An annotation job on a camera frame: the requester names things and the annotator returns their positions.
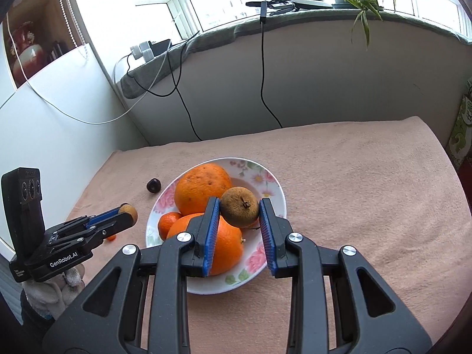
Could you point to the white gloved hand cloth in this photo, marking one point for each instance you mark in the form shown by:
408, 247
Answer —
50, 298

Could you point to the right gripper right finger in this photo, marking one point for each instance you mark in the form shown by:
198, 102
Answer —
339, 302

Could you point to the small mandarin in bowl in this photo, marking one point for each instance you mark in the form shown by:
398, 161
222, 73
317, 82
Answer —
165, 223

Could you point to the red white ornament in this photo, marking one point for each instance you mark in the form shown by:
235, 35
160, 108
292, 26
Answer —
29, 56

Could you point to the dark black plum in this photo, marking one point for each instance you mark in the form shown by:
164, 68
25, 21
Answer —
154, 186

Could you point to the small tan longan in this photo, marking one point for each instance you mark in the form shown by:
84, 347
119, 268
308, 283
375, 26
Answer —
129, 209

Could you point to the white floral bowl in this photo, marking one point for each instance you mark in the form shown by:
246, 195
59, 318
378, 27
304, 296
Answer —
263, 184

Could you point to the green patterned bag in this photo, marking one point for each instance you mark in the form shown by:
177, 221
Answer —
458, 147

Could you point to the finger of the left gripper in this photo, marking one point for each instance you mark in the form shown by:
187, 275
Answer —
110, 226
86, 222

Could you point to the black device on sill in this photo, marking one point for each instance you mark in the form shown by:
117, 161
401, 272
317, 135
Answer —
276, 7

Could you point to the large rough orange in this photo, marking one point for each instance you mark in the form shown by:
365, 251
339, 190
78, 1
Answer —
196, 186

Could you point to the black camera box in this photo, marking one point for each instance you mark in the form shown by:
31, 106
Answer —
22, 196

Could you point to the smooth large orange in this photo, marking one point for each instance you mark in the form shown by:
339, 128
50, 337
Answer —
229, 244

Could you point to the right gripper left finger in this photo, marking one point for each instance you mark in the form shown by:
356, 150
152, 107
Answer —
137, 303

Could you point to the white power adapter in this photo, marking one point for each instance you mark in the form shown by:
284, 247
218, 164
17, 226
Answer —
142, 50

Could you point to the black adapter box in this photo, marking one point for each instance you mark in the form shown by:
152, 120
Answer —
161, 47

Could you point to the brown longan with stem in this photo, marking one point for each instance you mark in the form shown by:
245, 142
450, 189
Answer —
239, 208

